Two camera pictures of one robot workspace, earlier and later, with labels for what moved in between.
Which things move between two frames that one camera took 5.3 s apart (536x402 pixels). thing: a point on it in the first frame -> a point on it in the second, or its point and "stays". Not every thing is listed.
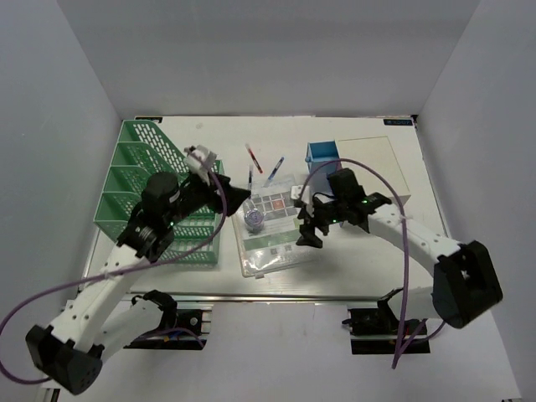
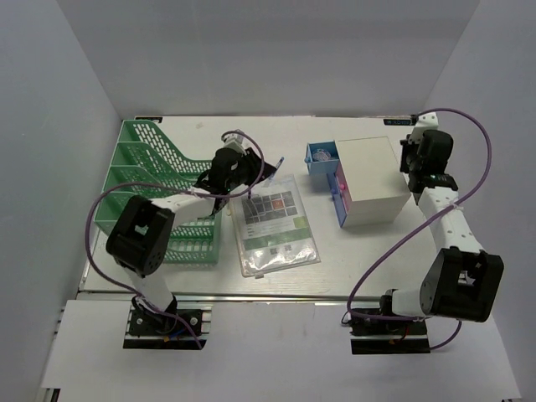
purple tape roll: x=254 y=219 -> x=321 y=155
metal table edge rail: x=274 y=296 stays
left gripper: x=234 y=196 -> x=260 y=169
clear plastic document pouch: x=276 y=246 stays
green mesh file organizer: x=145 y=148 stays
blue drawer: x=321 y=152 stays
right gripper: x=307 y=229 -> x=405 y=149
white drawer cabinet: x=378 y=152 stays
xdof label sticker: x=397 y=121 stays
